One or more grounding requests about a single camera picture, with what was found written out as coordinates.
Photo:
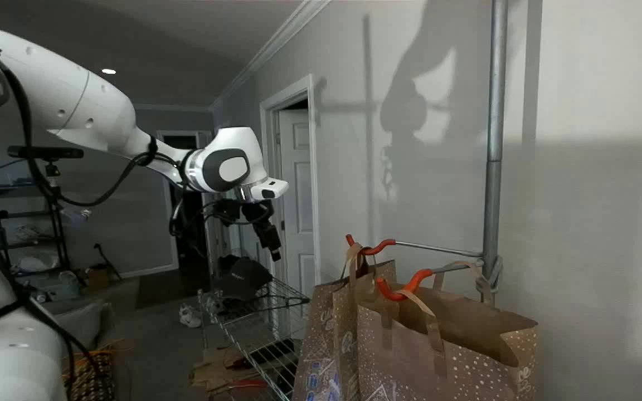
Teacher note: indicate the brown cardboard piece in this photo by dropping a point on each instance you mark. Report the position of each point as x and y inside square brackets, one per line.
[220, 369]

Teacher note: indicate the black metal rack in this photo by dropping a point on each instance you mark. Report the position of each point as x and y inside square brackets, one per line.
[15, 223]

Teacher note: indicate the clear plastic bag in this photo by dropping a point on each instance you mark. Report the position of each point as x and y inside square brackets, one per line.
[322, 334]

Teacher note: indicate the woven basket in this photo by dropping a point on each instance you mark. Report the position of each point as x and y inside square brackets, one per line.
[89, 375]

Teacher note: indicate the vertical grey metal pole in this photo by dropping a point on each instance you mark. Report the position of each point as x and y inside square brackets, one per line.
[493, 133]

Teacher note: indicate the black camera on tripod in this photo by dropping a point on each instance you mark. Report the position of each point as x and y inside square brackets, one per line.
[44, 151]

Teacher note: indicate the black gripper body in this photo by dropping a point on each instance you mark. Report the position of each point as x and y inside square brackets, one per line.
[255, 212]

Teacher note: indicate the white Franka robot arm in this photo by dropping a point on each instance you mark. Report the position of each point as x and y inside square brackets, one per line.
[60, 90]

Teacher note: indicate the thin horizontal metal rod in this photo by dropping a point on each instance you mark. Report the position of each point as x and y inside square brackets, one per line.
[440, 247]

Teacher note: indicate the black bag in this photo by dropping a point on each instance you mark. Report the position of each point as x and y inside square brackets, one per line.
[242, 277]

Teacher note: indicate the round ceiling light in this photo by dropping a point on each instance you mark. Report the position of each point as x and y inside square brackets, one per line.
[108, 72]

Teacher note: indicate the brown paper bag white dots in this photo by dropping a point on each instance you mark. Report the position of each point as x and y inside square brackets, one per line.
[440, 347]

